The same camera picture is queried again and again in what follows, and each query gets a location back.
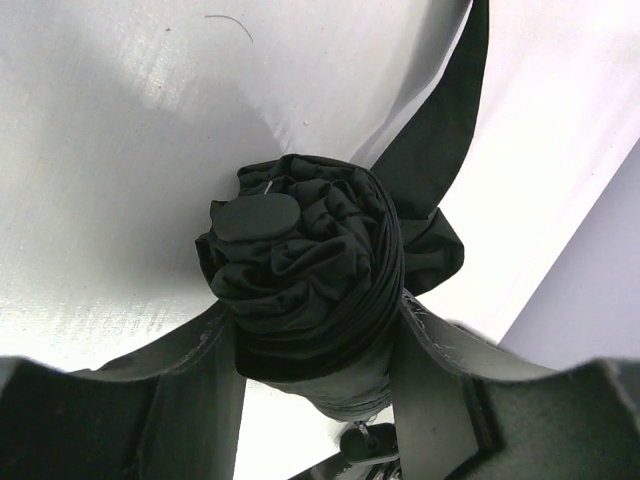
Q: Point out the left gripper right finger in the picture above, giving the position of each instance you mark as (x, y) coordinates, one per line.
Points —
(466, 409)

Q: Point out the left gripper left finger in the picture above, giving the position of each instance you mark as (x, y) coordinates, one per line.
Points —
(169, 410)

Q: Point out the black folding umbrella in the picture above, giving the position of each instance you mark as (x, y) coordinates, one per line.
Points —
(311, 259)

